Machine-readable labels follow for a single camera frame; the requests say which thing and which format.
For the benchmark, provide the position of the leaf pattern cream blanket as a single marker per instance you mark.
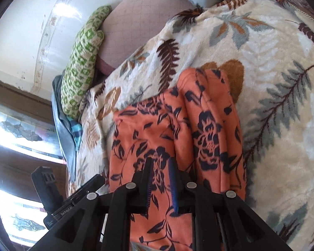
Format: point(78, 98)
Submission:
point(266, 49)

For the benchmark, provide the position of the green checkered pillow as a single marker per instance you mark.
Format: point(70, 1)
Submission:
point(80, 70)

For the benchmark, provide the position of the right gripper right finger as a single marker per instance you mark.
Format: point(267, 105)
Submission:
point(219, 221)

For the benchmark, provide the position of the pink quilted mattress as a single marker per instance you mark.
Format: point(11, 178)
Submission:
point(130, 25)

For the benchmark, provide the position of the orange floral blouse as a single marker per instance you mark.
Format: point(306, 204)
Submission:
point(195, 124)

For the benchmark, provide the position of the teal striped sweater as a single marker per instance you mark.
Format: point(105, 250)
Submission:
point(76, 131)

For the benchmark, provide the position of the dark wooden door frame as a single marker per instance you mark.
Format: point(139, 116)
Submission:
point(15, 96)

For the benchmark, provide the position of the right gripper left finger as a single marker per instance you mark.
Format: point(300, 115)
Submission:
point(101, 222)

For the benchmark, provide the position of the stained glass window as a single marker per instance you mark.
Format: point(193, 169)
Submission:
point(23, 219)

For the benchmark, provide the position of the blue grey cloth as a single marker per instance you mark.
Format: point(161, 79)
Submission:
point(63, 129)

